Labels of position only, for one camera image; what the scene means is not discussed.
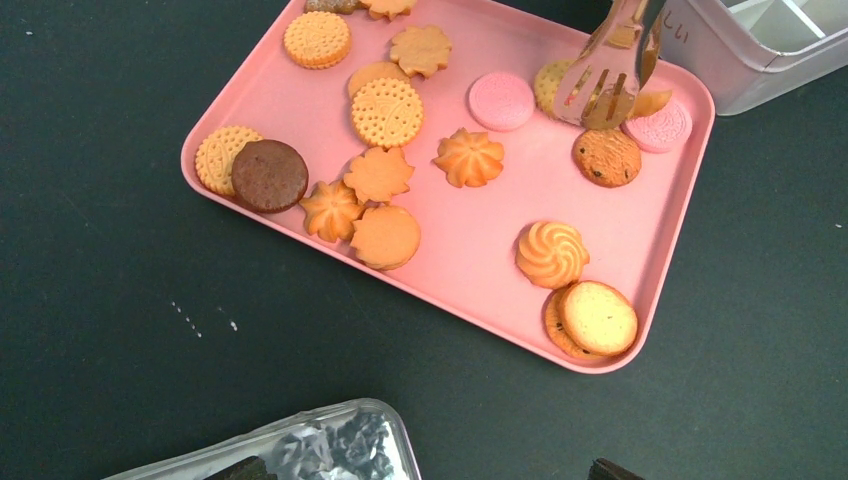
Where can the swirl butter cookie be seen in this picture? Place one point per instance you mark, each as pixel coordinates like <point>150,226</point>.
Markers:
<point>551,255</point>

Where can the white divided cookie tin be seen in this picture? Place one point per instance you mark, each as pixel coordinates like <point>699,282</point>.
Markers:
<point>749,52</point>

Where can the chocolate chip cookie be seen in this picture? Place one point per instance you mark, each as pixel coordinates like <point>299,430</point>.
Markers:
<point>608,158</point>

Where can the metal serving tongs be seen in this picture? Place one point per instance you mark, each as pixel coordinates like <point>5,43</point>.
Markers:
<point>599,88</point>

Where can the round orange cracker cookie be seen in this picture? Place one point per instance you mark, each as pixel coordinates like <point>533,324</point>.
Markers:
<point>317,40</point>

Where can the brown flower jam cookie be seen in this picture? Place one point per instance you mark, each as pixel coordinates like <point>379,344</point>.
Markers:
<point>340,7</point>

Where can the dark chocolate round cookie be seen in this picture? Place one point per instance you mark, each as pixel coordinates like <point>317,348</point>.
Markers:
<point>269,176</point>

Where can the large round sandwich cookie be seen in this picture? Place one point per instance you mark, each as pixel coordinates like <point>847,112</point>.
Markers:
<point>387,113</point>

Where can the pale round butter cookie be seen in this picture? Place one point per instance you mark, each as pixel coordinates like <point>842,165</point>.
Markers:
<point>598,318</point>

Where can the red marked dotted cracker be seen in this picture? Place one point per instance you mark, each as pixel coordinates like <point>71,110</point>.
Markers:
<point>546,84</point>

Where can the clear plastic tin lid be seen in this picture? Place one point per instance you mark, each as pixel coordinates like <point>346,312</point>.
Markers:
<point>357,439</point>

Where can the pink cookie tray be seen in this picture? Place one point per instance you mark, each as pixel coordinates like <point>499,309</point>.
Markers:
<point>465,262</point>

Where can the orange rosette butter cookie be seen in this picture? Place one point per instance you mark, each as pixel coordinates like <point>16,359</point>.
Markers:
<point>469,158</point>

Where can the orange flower cookie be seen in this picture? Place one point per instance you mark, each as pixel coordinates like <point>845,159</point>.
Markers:
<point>388,9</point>

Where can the pink round cookie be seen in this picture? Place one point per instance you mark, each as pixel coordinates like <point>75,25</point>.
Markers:
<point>663,131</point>
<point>501,101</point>

